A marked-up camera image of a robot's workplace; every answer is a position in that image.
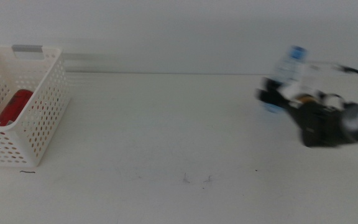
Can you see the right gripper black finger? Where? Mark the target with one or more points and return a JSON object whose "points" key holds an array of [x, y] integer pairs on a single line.
{"points": [[273, 98], [270, 84]]}

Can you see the clear water bottle blue cap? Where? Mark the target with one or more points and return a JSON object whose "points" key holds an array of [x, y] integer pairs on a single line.
{"points": [[291, 68]]}

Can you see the red soda can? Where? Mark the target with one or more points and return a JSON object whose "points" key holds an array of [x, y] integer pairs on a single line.
{"points": [[12, 107]]}

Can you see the white perforated plastic basket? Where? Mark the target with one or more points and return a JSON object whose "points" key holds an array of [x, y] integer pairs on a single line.
{"points": [[48, 109]]}

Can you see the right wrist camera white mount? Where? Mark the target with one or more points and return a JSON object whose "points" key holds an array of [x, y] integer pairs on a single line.
{"points": [[309, 77]]}

